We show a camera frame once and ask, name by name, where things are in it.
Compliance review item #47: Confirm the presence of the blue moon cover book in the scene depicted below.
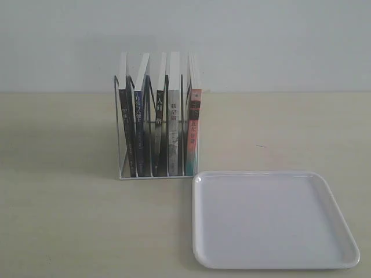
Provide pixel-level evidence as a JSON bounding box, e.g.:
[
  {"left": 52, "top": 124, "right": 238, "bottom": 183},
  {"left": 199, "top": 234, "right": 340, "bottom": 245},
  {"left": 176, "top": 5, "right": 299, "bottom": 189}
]
[{"left": 134, "top": 53, "right": 150, "bottom": 177}]

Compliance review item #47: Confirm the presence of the red teal spine book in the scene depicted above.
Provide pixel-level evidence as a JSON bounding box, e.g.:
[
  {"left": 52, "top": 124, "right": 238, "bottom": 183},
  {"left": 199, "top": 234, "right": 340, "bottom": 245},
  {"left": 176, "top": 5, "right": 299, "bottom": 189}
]
[{"left": 184, "top": 52, "right": 203, "bottom": 177}]

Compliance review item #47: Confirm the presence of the black spine book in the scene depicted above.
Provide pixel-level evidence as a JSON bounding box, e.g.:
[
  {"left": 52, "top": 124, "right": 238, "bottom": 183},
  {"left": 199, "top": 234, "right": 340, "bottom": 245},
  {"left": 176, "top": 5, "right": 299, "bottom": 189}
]
[{"left": 152, "top": 52, "right": 168, "bottom": 177}]

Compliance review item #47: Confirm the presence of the grey spine book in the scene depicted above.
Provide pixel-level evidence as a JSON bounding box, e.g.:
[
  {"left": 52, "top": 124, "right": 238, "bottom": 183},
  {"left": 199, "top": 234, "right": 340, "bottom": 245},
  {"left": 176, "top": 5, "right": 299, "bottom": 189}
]
[{"left": 168, "top": 52, "right": 180, "bottom": 176}]

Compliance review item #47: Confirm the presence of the dark maroon spine book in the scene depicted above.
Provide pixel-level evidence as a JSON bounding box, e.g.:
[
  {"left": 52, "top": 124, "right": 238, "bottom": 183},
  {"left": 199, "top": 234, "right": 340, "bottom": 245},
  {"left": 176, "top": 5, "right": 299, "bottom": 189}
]
[{"left": 118, "top": 52, "right": 136, "bottom": 177}]

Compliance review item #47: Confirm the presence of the white square tray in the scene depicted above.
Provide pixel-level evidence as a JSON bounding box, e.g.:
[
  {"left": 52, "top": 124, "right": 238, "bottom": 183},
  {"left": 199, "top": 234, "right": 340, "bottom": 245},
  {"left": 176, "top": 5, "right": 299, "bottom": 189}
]
[{"left": 192, "top": 171, "right": 360, "bottom": 270}]

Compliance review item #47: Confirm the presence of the white wire book rack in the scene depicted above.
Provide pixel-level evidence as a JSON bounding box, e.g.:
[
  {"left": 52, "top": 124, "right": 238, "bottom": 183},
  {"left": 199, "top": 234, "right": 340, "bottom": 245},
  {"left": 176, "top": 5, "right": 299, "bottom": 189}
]
[{"left": 114, "top": 76, "right": 199, "bottom": 180}]

